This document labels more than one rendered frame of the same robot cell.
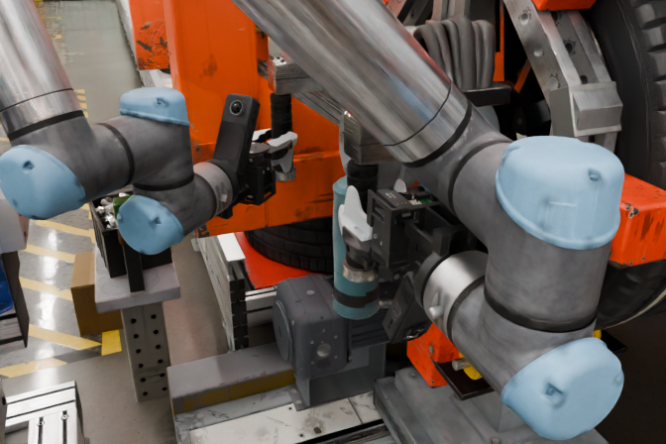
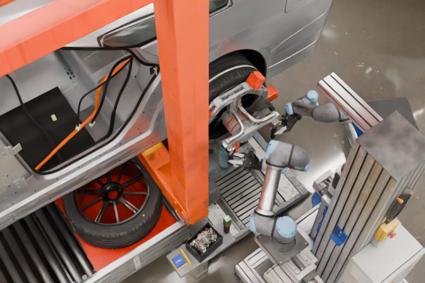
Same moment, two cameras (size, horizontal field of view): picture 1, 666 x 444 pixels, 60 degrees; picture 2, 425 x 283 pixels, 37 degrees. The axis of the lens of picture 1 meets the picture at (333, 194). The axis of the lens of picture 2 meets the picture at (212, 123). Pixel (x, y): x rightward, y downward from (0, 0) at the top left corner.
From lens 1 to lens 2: 4.00 m
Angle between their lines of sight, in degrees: 77
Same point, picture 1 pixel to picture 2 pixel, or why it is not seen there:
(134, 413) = (213, 273)
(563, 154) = (314, 94)
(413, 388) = (210, 168)
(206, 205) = not seen: hidden behind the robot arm
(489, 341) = not seen: hidden behind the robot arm
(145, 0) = not seen: outside the picture
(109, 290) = (229, 239)
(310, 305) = (211, 186)
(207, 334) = (163, 267)
